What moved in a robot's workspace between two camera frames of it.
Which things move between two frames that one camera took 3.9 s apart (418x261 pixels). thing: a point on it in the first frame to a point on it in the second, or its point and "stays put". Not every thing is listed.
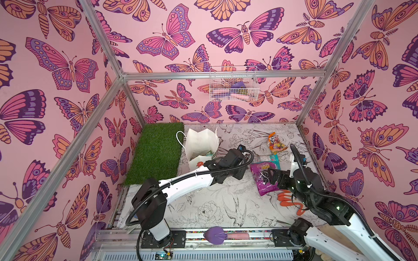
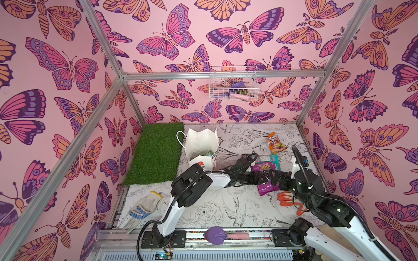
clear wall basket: x=233 y=84 stays put
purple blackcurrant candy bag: x=257 y=168 stays put
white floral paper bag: x=201 y=146 stays put
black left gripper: x=240 y=174 to x=256 y=181
